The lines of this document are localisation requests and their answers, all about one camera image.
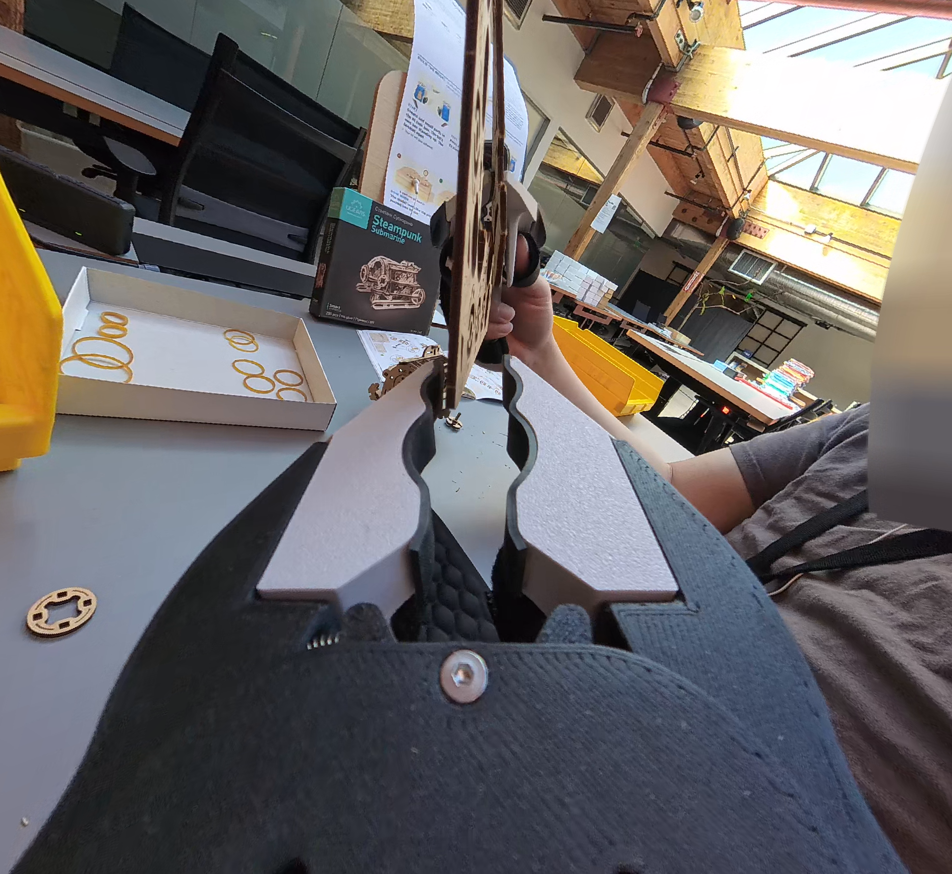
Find nested yellow plastic bins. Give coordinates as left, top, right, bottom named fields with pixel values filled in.
left=0, top=173, right=65, bottom=475

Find person's right forearm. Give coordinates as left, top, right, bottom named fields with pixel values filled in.
left=521, top=346, right=752, bottom=534

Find plywood parts sheet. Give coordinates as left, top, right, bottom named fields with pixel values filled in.
left=445, top=0, right=522, bottom=411

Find single yellow plastic bin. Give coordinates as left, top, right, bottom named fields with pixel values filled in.
left=550, top=314, right=666, bottom=419

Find wooden submarine model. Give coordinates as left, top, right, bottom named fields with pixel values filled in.
left=366, top=344, right=449, bottom=404

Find person's right hand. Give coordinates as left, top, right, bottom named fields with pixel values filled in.
left=485, top=276, right=559, bottom=371

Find stack of colourful boxes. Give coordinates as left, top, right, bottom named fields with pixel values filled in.
left=757, top=358, right=817, bottom=408

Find wooden ring part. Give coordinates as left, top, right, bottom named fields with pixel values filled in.
left=25, top=585, right=100, bottom=640

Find dark model kit box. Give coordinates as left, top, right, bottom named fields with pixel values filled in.
left=308, top=187, right=441, bottom=333

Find stack of white boxes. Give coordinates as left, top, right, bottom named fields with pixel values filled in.
left=541, top=250, right=620, bottom=307

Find black office chair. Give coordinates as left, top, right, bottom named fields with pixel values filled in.
left=158, top=32, right=367, bottom=266

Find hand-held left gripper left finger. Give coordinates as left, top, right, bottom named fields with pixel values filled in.
left=255, top=359, right=449, bottom=638

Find black shoulder strap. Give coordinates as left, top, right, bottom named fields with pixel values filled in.
left=744, top=489, right=952, bottom=586

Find white cardboard tray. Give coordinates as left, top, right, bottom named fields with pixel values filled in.
left=55, top=265, right=338, bottom=434

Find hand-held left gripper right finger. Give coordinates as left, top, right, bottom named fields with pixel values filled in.
left=502, top=355, right=681, bottom=638

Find printed instruction poster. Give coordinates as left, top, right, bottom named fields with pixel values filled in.
left=381, top=0, right=531, bottom=218

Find open instruction booklet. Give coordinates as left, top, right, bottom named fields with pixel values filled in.
left=356, top=328, right=508, bottom=400

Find group of yellow rubber bands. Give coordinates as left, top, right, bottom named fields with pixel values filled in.
left=58, top=309, right=311, bottom=404

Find office desk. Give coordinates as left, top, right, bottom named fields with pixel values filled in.
left=627, top=327, right=835, bottom=437

